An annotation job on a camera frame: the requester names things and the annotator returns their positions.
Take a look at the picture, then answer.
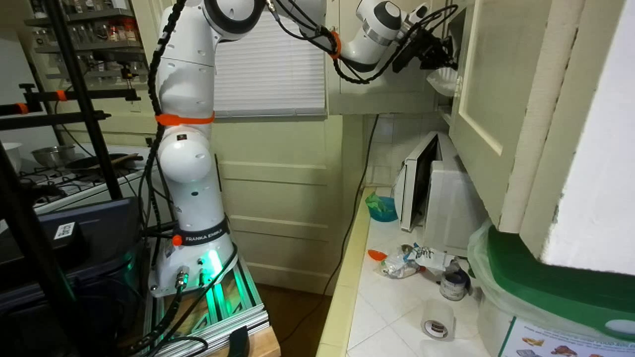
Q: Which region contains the clear cupcake liner stack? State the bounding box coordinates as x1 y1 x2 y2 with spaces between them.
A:
427 67 461 97

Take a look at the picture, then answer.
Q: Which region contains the closed cream cabinet door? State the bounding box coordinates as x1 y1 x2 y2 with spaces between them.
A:
451 0 586 232

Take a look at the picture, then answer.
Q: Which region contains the white microwave oven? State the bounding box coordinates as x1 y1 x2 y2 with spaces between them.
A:
393 131 486 256

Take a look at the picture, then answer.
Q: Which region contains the small orange utensil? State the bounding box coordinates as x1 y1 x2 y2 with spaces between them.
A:
367 250 387 262

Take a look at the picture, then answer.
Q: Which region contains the black metal camera stand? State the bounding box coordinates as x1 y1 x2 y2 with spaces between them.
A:
0 0 143 357

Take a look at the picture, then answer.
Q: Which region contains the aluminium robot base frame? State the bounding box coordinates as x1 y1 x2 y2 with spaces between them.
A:
143 262 270 357

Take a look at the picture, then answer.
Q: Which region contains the white window blind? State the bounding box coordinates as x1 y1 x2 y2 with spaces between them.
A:
214 10 326 117

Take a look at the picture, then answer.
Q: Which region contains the blue plastic bowl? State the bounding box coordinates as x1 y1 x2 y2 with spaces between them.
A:
365 194 397 222

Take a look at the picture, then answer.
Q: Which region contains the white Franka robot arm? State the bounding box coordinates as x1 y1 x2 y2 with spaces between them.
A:
149 0 457 297

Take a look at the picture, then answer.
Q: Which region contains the black hanging power cord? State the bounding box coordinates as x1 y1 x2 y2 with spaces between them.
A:
322 113 381 295

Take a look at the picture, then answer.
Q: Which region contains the crumpled snack wrapper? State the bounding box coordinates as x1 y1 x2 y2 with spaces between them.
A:
381 244 455 279

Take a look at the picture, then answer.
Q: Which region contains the small glass jar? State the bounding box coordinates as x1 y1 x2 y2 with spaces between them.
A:
439 264 470 301

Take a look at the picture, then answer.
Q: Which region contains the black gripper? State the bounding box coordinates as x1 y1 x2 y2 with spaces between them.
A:
391 22 459 73

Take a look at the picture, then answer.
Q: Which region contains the white bin green liner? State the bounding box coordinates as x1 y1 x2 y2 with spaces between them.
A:
468 224 635 357

